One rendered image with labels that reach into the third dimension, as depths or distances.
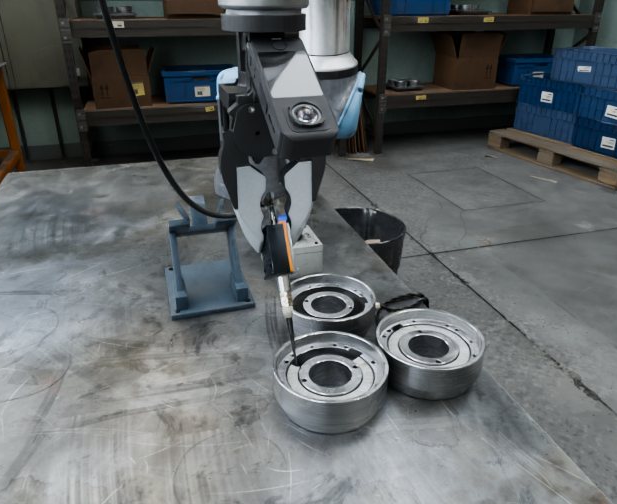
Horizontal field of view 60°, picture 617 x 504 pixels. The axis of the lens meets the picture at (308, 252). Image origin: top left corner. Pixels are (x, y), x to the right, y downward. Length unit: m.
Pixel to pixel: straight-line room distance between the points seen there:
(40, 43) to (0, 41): 0.24
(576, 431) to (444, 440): 1.33
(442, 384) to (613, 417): 1.43
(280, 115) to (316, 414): 0.24
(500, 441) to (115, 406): 0.34
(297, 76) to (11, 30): 3.89
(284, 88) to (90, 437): 0.33
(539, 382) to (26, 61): 3.67
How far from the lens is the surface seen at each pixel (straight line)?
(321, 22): 0.93
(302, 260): 0.71
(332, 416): 0.47
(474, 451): 0.50
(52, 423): 0.55
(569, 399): 1.93
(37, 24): 4.25
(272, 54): 0.45
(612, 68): 4.25
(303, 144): 0.39
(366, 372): 0.51
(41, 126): 4.59
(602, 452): 1.78
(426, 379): 0.51
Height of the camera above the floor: 1.14
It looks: 26 degrees down
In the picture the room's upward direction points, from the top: straight up
